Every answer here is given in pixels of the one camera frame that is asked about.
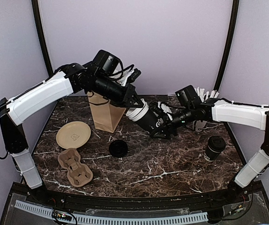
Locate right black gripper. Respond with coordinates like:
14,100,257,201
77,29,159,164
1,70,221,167
150,105,194,140

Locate white cup holding straws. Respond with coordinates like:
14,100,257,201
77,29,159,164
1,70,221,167
193,120,207,132

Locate beige round plate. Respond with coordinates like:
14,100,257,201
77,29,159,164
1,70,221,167
56,121,91,149

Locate brown paper bag white handles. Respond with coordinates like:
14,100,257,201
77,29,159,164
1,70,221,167
87,92,126,133

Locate stack of black paper cups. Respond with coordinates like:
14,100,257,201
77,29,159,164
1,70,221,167
126,99,163,135

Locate black right frame post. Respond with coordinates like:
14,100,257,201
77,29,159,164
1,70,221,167
213,0,239,91

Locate single black paper cup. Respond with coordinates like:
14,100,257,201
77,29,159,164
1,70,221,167
204,146,224,162

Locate black cup lid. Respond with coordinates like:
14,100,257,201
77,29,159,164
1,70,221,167
208,135,226,152

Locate black frame post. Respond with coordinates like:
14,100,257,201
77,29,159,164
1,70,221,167
31,0,55,75
213,0,239,91

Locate brown cardboard cup carrier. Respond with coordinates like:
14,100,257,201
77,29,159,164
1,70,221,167
58,148,93,188

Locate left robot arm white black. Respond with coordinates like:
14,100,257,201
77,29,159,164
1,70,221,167
0,50,143,204

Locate stack of black cup lids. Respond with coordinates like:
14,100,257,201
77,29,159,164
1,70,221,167
109,140,128,158

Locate black left frame post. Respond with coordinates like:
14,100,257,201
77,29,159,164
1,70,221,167
31,0,55,75

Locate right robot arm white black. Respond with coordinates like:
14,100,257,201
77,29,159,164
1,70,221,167
149,85,269,203

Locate bundle of white wrapped straws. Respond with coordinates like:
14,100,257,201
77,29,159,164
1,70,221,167
194,87,219,102

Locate white slotted cable duct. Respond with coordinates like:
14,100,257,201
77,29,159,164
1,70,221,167
14,200,208,225

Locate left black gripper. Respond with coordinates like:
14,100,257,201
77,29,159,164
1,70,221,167
91,72,143,106

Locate black front table rail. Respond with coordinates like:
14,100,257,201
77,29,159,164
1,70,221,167
47,189,228,212

